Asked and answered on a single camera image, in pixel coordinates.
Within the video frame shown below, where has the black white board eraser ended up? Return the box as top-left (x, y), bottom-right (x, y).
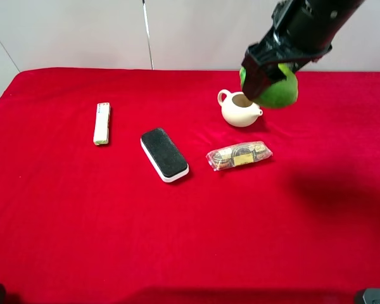
top-left (140, 128), bottom-right (189, 183)

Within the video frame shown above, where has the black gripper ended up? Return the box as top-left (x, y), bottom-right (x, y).
top-left (242, 28), bottom-right (333, 101)

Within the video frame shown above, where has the white green small box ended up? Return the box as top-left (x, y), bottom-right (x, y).
top-left (93, 103), bottom-right (111, 146)

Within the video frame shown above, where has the cream ceramic teapot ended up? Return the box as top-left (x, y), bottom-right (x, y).
top-left (217, 89), bottom-right (263, 127)

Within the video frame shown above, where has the clear packet of snacks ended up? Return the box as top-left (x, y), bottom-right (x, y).
top-left (206, 141), bottom-right (273, 171)

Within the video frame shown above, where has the black robot base right corner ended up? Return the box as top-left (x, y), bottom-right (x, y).
top-left (354, 288), bottom-right (380, 304)

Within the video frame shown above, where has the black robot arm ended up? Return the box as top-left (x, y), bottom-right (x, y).
top-left (242, 0), bottom-right (363, 99)

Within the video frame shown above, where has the green lime fruit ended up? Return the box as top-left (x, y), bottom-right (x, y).
top-left (239, 63), bottom-right (298, 109)

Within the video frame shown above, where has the metal wall trim strip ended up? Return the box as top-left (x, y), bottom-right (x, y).
top-left (142, 0), bottom-right (155, 70)

